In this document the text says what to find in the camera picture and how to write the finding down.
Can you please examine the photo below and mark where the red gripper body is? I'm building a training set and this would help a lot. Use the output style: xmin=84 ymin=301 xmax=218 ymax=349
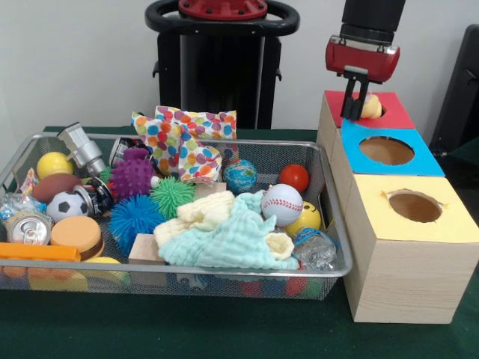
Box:
xmin=324 ymin=35 xmax=401 ymax=84

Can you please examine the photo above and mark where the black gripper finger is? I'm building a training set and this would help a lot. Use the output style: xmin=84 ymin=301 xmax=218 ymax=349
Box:
xmin=340 ymin=76 xmax=356 ymax=119
xmin=351 ymin=80 xmax=370 ymax=120

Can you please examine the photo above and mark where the yellow plush duck toy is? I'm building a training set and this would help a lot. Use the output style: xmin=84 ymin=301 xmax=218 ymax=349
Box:
xmin=360 ymin=93 xmax=383 ymax=120

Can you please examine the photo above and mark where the blue green globe ball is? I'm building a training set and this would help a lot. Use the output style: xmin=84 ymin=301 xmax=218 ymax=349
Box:
xmin=223 ymin=159 xmax=259 ymax=194

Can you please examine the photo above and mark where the wooden three-hole box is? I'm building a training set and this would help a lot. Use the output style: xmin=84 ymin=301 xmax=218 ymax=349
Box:
xmin=316 ymin=90 xmax=479 ymax=325

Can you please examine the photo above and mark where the shallow mesh bin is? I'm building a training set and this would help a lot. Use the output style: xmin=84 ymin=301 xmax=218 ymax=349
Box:
xmin=0 ymin=132 xmax=354 ymax=302

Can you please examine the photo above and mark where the red orange ball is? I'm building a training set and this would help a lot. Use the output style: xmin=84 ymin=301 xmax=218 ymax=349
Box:
xmin=279 ymin=163 xmax=311 ymax=194

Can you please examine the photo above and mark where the black upright panel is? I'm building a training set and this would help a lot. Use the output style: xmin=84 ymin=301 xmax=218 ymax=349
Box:
xmin=429 ymin=24 xmax=479 ymax=158

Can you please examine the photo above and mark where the dark green side-table cloth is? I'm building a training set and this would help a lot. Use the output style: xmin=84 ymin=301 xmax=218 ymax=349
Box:
xmin=445 ymin=140 xmax=479 ymax=180

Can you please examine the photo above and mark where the white baseball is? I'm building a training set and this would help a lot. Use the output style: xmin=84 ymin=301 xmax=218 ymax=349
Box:
xmin=260 ymin=183 xmax=304 ymax=227

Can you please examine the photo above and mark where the yellow ball with black band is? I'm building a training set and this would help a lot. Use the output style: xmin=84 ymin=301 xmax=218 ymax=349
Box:
xmin=284 ymin=200 xmax=322 ymax=237

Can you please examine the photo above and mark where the pale yellow muslin cloth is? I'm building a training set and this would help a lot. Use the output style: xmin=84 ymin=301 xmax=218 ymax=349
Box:
xmin=153 ymin=190 xmax=296 ymax=262

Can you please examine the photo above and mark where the teal muslin cloth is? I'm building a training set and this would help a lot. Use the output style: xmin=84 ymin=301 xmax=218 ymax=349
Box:
xmin=156 ymin=191 xmax=300 ymax=271

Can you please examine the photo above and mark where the green spiky ball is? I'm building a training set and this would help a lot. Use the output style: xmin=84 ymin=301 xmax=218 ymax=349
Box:
xmin=149 ymin=177 xmax=198 ymax=221

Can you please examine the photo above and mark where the purple knobbly toy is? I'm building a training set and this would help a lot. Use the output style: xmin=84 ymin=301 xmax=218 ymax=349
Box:
xmin=108 ymin=148 xmax=158 ymax=202

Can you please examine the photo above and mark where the blue spiky ball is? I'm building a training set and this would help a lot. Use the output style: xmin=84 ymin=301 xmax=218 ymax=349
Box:
xmin=108 ymin=194 xmax=170 ymax=254

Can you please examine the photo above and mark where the dark green table cloth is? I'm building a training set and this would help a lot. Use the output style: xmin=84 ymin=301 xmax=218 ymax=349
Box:
xmin=0 ymin=125 xmax=479 ymax=359

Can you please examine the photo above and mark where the plain yellow ball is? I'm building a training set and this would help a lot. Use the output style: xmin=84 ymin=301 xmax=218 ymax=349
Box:
xmin=36 ymin=152 xmax=75 ymax=180

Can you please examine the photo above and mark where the orange foam disc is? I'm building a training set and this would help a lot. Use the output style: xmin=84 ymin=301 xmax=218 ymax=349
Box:
xmin=49 ymin=215 xmax=105 ymax=261

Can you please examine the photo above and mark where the brown toy football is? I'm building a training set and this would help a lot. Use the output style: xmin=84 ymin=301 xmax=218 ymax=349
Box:
xmin=31 ymin=174 xmax=82 ymax=205

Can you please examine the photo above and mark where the orange toy brick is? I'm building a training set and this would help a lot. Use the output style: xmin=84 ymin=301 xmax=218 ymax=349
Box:
xmin=0 ymin=242 xmax=82 ymax=263

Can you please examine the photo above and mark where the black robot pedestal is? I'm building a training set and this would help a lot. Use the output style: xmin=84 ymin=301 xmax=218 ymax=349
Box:
xmin=144 ymin=0 xmax=300 ymax=130

